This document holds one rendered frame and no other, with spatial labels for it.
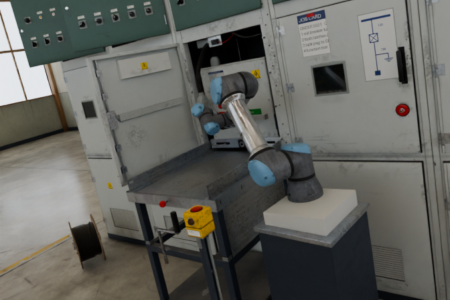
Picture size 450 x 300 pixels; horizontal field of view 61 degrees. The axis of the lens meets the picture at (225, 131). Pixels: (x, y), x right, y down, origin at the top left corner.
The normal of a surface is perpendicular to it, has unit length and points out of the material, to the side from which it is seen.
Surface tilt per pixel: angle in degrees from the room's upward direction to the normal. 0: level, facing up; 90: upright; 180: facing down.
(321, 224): 90
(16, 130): 90
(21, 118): 90
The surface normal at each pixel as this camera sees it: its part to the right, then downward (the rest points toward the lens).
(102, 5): 0.01, 0.19
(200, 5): -0.58, 0.27
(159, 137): 0.68, 0.01
